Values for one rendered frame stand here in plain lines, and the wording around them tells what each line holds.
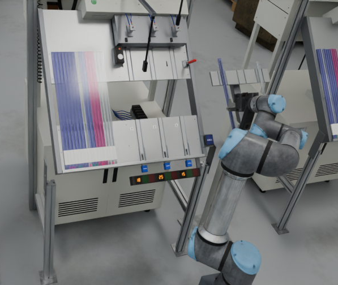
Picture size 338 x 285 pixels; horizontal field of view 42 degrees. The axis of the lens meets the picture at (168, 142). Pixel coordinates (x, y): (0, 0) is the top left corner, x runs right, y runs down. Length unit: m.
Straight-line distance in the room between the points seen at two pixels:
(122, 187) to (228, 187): 1.09
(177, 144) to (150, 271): 0.77
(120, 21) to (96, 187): 0.90
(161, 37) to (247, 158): 0.88
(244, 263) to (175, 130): 0.75
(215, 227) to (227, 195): 0.14
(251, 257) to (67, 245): 1.22
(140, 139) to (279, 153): 0.76
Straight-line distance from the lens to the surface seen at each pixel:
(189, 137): 2.08
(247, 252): 1.64
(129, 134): 1.98
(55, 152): 1.88
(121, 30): 2.04
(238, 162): 1.44
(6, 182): 2.91
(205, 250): 1.63
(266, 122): 1.82
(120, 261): 2.50
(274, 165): 1.42
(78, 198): 2.45
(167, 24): 2.13
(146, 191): 2.58
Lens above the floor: 1.95
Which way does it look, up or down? 35 degrees down
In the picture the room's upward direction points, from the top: 12 degrees clockwise
